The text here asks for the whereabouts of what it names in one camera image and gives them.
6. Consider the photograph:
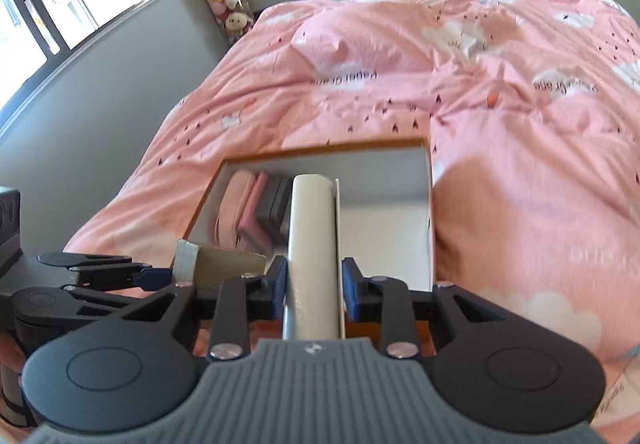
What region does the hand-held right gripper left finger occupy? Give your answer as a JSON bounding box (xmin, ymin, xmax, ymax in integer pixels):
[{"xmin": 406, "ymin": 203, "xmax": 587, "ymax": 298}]
[{"xmin": 102, "ymin": 256, "xmax": 290, "ymax": 361}]

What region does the gold box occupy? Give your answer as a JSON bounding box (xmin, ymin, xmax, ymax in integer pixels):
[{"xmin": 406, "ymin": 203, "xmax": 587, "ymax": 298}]
[{"xmin": 172, "ymin": 239, "xmax": 267, "ymax": 290}]

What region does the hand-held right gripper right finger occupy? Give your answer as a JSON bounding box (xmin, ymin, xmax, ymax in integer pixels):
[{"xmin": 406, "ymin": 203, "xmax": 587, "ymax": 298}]
[{"xmin": 341, "ymin": 256, "xmax": 526, "ymax": 360}]

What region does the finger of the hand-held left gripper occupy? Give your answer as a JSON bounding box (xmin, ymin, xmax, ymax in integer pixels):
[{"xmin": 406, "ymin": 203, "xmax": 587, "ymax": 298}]
[
  {"xmin": 39, "ymin": 251, "xmax": 133, "ymax": 271},
  {"xmin": 62, "ymin": 264, "xmax": 173, "ymax": 320}
]

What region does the pink fabric pouch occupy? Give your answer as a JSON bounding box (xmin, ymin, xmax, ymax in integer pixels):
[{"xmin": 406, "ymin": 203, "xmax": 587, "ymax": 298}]
[{"xmin": 214, "ymin": 172, "xmax": 258, "ymax": 245}]

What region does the dark grey box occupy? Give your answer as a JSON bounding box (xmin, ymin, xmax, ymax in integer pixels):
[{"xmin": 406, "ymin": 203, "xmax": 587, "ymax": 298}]
[{"xmin": 256, "ymin": 174, "xmax": 293, "ymax": 245}]

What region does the orange cardboard box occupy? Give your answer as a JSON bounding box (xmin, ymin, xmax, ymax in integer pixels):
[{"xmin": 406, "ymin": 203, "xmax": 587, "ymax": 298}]
[{"xmin": 181, "ymin": 136, "xmax": 437, "ymax": 360}]

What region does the slim pink case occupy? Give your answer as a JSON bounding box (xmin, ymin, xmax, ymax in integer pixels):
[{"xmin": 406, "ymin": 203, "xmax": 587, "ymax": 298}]
[{"xmin": 236, "ymin": 172, "xmax": 273, "ymax": 255}]

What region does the pink printed blanket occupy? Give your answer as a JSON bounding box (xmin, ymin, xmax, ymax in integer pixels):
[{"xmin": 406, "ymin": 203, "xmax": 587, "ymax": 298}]
[{"xmin": 62, "ymin": 0, "xmax": 640, "ymax": 444}]

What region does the white rectangular box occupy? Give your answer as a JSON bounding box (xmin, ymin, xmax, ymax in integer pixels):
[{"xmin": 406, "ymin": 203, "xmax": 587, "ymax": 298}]
[{"xmin": 281, "ymin": 174, "xmax": 346, "ymax": 341}]

